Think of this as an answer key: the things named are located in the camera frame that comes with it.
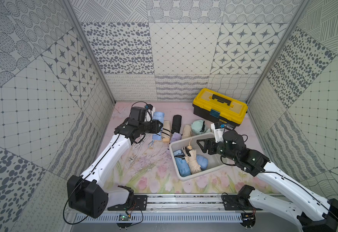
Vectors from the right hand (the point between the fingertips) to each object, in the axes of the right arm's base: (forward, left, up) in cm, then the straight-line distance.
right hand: (202, 142), depth 72 cm
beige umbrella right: (+17, +6, -17) cm, 24 cm away
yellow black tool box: (+30, -15, -7) cm, 35 cm away
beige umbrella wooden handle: (-4, +5, -15) cm, 16 cm away
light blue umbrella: (-7, +9, -17) cm, 21 cm away
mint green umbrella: (+21, -2, -16) cm, 26 cm away
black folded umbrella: (+26, +14, -20) cm, 35 cm away
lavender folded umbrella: (+14, +14, -18) cm, 27 cm away
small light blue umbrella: (+12, +23, +6) cm, 27 cm away
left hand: (+11, +23, +3) cm, 26 cm away
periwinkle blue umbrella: (-3, -2, -18) cm, 18 cm away
